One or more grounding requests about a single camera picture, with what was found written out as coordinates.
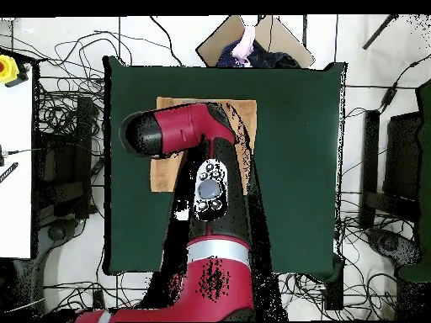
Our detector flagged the white desk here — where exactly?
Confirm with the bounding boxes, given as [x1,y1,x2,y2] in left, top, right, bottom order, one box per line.
[0,50,35,260]

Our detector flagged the brown cardboard box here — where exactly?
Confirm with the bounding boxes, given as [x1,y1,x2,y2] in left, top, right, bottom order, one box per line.
[195,14,316,69]

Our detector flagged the yellow emergency stop button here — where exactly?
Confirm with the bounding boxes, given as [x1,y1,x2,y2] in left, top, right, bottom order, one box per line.
[0,54,30,88]

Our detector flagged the black power adapter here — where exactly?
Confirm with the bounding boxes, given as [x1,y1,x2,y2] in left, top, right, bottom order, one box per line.
[379,86,397,110]

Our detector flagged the dark blue clothes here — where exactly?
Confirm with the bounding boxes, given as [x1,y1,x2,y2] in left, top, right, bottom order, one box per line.
[215,39,301,69]

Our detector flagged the dark green table cloth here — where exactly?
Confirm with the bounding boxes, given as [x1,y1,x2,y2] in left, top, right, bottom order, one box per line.
[102,55,348,283]

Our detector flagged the dark green fabric cover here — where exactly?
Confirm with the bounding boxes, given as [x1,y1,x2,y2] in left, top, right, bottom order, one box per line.
[396,78,431,283]

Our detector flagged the pink cloth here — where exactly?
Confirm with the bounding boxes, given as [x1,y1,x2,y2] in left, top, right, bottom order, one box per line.
[231,24,258,66]

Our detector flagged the black table leg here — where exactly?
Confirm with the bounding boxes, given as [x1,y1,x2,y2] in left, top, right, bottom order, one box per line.
[324,278,344,310]

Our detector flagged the tan terry towel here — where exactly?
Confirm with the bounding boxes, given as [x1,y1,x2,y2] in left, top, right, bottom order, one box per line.
[150,96,258,193]

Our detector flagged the black cable tangle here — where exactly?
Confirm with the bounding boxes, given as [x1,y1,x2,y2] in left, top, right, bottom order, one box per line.
[33,29,136,156]
[279,191,405,320]

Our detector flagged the black rod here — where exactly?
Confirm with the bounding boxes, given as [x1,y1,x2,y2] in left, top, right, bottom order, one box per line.
[362,13,400,50]

